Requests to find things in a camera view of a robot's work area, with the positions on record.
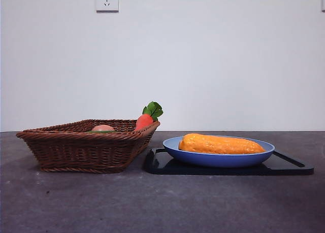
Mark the white wall outlet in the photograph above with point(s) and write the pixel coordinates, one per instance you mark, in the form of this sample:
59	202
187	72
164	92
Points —
107	0

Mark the green toy pepper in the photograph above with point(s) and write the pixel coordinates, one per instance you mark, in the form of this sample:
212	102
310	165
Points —
101	132

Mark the yellow toy corn cob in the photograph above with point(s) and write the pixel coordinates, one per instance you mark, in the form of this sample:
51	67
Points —
221	144

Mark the brown wicker basket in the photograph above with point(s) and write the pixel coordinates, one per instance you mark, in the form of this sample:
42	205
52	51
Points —
76	151

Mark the blue round plate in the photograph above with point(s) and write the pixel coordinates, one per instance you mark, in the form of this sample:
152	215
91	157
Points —
215	160

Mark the orange toy carrot green leaves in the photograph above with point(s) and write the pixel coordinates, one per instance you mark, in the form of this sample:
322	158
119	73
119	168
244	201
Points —
144	121

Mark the tan egg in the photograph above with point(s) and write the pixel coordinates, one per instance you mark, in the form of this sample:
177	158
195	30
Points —
103	128

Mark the black rectangular tray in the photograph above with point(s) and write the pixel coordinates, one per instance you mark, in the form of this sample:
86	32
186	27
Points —
279	168

